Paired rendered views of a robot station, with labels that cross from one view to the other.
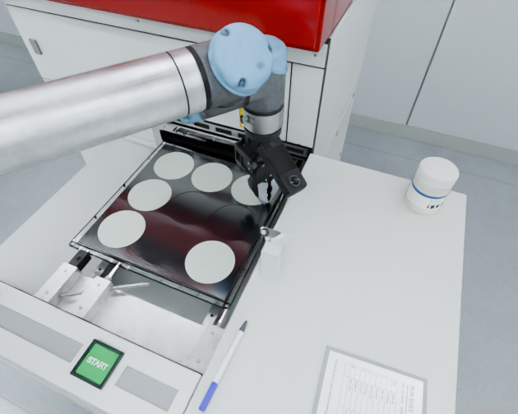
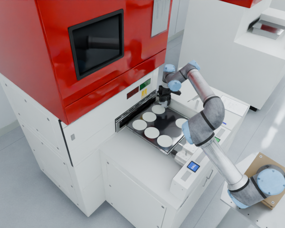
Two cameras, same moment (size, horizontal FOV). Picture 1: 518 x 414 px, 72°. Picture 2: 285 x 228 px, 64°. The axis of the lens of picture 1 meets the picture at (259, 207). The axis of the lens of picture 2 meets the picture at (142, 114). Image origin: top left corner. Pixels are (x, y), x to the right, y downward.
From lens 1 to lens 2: 1.42 m
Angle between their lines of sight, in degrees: 50
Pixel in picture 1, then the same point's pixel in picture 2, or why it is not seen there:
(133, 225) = (164, 137)
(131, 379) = (218, 135)
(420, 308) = not seen: hidden behind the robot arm
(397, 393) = (224, 99)
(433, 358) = (218, 92)
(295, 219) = (180, 99)
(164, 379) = (219, 129)
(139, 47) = (116, 98)
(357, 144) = not seen: hidden behind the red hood
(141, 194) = (150, 134)
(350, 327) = not seen: hidden behind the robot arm
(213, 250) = (178, 121)
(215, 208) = (163, 118)
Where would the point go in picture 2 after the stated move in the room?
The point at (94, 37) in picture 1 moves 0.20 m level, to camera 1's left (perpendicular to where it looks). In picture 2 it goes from (101, 109) to (84, 133)
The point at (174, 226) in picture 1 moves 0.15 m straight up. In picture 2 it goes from (167, 128) to (170, 112)
